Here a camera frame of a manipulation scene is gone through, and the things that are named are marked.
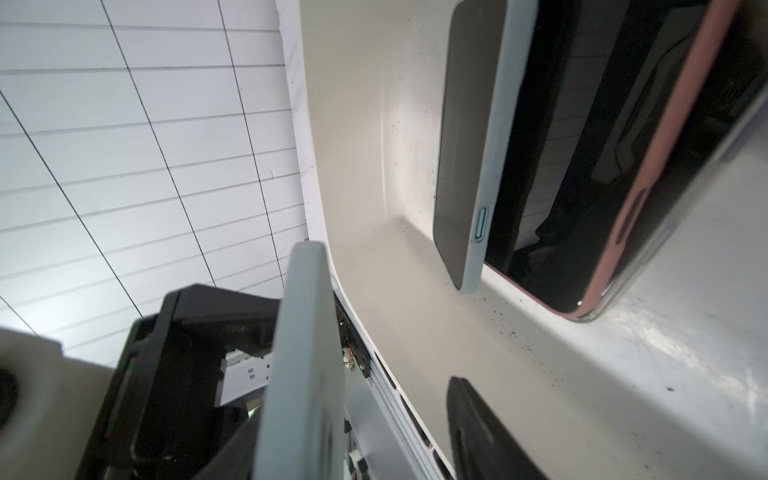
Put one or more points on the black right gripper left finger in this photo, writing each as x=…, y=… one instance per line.
x=235, y=461

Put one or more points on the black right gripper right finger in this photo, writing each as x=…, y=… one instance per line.
x=482, y=447

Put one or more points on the pink middle stack phone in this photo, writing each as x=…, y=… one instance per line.
x=610, y=93

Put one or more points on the aluminium mounting rail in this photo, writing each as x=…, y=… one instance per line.
x=382, y=439

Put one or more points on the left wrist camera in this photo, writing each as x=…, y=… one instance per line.
x=49, y=407

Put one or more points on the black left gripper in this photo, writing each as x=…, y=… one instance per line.
x=160, y=418

